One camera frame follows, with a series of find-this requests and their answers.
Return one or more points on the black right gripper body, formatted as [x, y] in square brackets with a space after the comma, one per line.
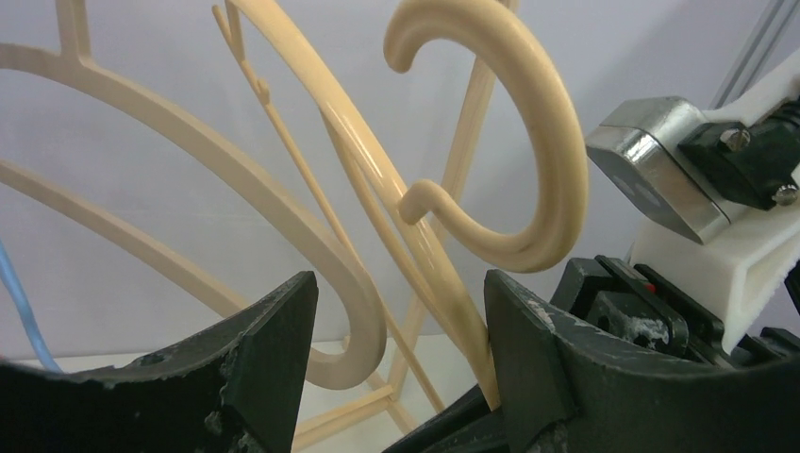
[636, 304]

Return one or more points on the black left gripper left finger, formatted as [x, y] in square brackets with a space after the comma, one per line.
[232, 387]

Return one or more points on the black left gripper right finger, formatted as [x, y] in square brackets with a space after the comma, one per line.
[568, 386]

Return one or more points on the wooden hanger with grey skirt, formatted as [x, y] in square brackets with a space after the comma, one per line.
[397, 211]

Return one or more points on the wooden clothes rack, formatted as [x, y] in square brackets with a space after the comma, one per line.
[469, 412]

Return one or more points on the metal wall rail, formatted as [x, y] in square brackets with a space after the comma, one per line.
[761, 42]

